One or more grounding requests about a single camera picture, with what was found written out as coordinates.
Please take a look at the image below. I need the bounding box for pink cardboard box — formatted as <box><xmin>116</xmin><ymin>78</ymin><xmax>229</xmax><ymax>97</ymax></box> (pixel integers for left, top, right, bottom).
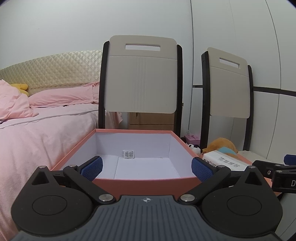
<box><xmin>50</xmin><ymin>129</ymin><xmax>203</xmax><ymax>200</ymax></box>

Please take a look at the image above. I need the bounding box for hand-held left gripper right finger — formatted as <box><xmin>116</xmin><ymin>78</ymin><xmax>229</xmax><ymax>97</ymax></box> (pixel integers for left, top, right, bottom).
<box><xmin>178</xmin><ymin>157</ymin><xmax>266</xmax><ymax>205</ymax></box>

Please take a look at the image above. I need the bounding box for pink tissue box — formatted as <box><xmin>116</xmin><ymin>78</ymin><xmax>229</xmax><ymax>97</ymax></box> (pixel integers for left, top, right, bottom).
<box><xmin>184</xmin><ymin>133</ymin><xmax>200</xmax><ymax>144</ymax></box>

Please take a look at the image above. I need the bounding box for white wet wipes pack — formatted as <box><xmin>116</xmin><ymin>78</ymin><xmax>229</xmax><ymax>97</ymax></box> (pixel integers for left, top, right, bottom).
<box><xmin>202</xmin><ymin>150</ymin><xmax>253</xmax><ymax>171</ymax></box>

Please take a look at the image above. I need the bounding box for orange plush toy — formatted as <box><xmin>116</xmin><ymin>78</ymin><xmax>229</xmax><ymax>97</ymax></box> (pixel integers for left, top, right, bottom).
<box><xmin>202</xmin><ymin>137</ymin><xmax>238</xmax><ymax>154</ymax></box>

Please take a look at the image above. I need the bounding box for yellow plush toy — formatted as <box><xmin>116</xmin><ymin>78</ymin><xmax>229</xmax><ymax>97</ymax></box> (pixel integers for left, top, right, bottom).
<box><xmin>10</xmin><ymin>83</ymin><xmax>29</xmax><ymax>96</ymax></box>

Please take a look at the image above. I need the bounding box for pink pillow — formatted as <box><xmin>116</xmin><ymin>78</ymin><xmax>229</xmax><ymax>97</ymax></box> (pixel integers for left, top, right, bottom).
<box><xmin>28</xmin><ymin>81</ymin><xmax>101</xmax><ymax>108</ymax></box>

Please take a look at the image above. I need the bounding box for beige chair with black frame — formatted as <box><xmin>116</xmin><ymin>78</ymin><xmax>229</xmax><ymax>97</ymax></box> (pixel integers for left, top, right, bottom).
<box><xmin>98</xmin><ymin>35</ymin><xmax>183</xmax><ymax>137</ymax></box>
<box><xmin>200</xmin><ymin>47</ymin><xmax>254</xmax><ymax>151</ymax></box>

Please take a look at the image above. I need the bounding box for crumpled pink duvet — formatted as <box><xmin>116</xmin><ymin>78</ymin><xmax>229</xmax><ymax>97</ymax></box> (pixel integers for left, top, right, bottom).
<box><xmin>0</xmin><ymin>79</ymin><xmax>40</xmax><ymax>121</ymax></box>

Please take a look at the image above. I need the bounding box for panda plush toy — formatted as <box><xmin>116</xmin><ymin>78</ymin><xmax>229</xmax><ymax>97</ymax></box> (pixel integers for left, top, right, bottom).
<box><xmin>181</xmin><ymin>137</ymin><xmax>203</xmax><ymax>153</ymax></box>

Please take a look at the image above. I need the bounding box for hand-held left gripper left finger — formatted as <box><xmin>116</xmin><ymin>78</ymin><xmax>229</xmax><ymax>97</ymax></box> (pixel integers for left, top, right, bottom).
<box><xmin>31</xmin><ymin>156</ymin><xmax>116</xmax><ymax>205</ymax></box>

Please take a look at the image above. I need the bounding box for pink bed sheet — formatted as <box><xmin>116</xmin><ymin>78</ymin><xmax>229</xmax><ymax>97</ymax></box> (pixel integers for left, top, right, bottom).
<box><xmin>0</xmin><ymin>105</ymin><xmax>100</xmax><ymax>241</ymax></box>

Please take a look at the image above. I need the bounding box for pink cardboard box lid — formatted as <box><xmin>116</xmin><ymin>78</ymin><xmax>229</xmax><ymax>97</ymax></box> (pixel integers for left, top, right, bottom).
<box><xmin>236</xmin><ymin>154</ymin><xmax>284</xmax><ymax>197</ymax></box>

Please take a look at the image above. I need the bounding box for wooden cabinet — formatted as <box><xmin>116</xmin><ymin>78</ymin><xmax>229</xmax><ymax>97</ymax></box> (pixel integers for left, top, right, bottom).
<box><xmin>129</xmin><ymin>112</ymin><xmax>174</xmax><ymax>131</ymax></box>

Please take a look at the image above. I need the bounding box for quilted cream bed headboard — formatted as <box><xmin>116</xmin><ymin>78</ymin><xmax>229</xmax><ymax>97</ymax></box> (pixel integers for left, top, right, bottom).
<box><xmin>0</xmin><ymin>50</ymin><xmax>103</xmax><ymax>98</ymax></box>

